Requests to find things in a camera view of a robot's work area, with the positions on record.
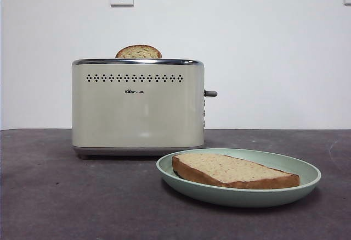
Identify brown bread slice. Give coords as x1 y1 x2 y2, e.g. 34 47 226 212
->
171 153 301 190
115 44 162 59

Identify pale green plate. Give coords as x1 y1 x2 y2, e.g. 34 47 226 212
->
155 148 322 208

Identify cream steel toaster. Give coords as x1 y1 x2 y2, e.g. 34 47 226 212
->
71 58 218 160

